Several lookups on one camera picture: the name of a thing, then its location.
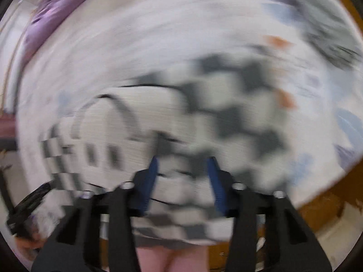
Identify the grey white checkered knit sweater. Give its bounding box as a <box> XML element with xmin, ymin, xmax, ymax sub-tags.
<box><xmin>41</xmin><ymin>52</ymin><xmax>289</xmax><ymax>249</ymax></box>

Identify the white patterned fleece blanket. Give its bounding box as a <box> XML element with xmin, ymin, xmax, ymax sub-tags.
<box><xmin>15</xmin><ymin>0</ymin><xmax>363</xmax><ymax>233</ymax></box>

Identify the purple pink quilt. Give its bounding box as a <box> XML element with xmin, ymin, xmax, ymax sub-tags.
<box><xmin>22</xmin><ymin>0</ymin><xmax>85</xmax><ymax>66</ymax></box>

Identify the grey folded garment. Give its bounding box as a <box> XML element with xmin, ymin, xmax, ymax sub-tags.
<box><xmin>272</xmin><ymin>0</ymin><xmax>362</xmax><ymax>69</ymax></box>

